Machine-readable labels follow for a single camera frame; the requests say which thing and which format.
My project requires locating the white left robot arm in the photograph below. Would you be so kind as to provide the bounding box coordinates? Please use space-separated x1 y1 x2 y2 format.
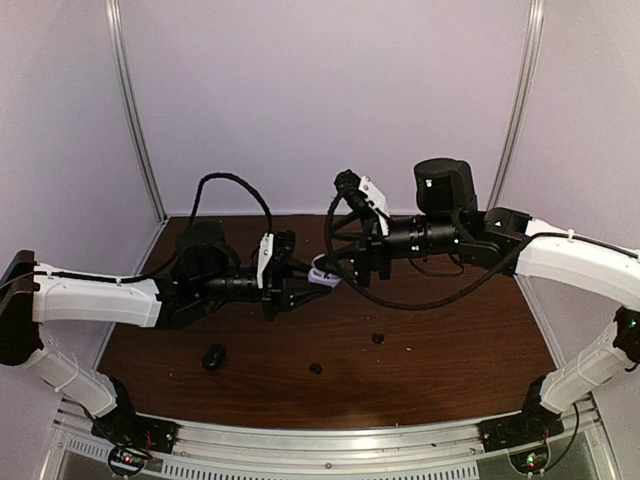
1 222 340 444

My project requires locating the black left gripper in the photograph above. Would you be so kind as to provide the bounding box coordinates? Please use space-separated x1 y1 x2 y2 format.
195 257 332 322

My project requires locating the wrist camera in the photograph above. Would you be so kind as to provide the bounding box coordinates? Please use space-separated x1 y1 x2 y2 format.
256 230 296 289
334 169 391 236

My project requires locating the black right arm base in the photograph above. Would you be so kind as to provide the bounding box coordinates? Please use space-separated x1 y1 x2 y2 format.
478 377 564 452

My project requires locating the aluminium frame post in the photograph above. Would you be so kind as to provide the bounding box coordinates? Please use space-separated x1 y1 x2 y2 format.
104 0 167 223
487 0 545 209

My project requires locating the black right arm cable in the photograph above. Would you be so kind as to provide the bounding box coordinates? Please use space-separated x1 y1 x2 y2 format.
324 192 531 311

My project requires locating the circuit board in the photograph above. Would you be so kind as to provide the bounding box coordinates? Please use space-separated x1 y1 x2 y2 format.
509 447 550 476
107 446 152 477

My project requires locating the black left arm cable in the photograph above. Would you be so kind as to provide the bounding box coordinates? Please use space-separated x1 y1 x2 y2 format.
119 172 275 286

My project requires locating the black earbud right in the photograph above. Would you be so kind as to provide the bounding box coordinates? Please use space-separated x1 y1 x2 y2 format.
371 332 385 345

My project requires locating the black earbud small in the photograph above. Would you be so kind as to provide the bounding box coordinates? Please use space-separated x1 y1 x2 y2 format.
309 363 322 375

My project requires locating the lilac earbud charging case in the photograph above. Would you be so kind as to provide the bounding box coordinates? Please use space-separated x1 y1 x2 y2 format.
307 254 341 288

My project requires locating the right aluminium frame post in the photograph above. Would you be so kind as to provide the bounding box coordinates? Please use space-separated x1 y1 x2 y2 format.
487 0 545 209

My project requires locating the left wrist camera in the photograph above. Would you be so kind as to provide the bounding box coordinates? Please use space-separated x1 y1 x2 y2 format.
256 230 296 289

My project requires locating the black oval charging case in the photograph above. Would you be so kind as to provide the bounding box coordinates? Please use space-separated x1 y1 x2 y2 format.
202 344 227 371

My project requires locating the left circuit board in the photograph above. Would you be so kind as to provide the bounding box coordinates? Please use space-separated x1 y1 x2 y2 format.
107 446 152 477

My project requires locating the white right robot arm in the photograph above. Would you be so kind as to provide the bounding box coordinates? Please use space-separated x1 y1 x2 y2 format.
315 158 639 442

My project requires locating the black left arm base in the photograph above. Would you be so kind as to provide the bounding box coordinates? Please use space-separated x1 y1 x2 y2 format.
89 377 178 454

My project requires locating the left aluminium frame post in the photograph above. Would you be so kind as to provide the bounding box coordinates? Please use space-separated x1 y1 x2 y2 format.
104 0 167 223

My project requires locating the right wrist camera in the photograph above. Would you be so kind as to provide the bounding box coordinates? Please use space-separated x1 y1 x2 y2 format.
334 169 391 236

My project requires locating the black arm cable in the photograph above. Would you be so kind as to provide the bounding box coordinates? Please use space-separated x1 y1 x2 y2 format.
324 192 531 311
119 172 275 286

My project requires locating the right circuit board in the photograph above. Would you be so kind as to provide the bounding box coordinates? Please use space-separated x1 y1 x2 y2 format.
509 447 550 476

